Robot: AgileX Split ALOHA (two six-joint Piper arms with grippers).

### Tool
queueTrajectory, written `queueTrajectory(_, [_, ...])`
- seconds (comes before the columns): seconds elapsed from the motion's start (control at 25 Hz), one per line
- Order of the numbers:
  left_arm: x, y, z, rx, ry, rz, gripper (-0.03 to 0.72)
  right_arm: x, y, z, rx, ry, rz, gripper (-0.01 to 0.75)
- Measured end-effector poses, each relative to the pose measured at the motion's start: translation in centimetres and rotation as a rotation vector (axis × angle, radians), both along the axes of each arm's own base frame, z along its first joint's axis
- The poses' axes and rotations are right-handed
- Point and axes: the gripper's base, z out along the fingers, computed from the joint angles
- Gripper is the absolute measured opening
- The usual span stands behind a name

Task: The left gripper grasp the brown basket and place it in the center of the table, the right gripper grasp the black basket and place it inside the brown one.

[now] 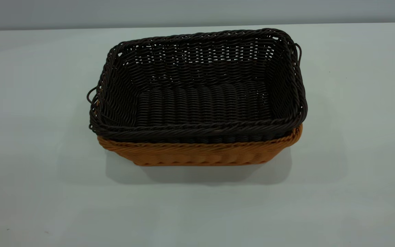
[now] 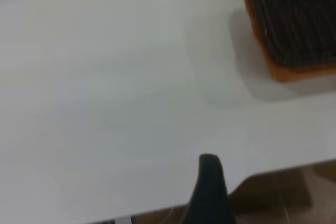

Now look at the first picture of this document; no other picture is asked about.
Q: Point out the dark brown wicker basket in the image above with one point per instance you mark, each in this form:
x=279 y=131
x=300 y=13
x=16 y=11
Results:
x=201 y=99

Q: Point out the orange-brown wicker basket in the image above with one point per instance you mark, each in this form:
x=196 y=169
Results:
x=197 y=154

